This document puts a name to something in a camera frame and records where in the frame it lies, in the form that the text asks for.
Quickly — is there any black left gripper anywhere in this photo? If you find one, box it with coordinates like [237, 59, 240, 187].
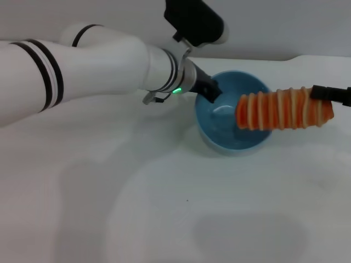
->
[189, 62, 222, 104]

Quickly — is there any blue bowl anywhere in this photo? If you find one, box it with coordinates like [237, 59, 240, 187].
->
[194, 70, 274, 157]

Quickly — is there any orange striped bread loaf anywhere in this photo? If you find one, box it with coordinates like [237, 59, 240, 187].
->
[235, 85, 335, 132]

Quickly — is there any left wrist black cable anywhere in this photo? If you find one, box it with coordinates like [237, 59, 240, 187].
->
[142, 91, 173, 105]

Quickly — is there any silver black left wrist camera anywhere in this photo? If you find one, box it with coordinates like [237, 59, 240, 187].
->
[163, 0, 229, 48]

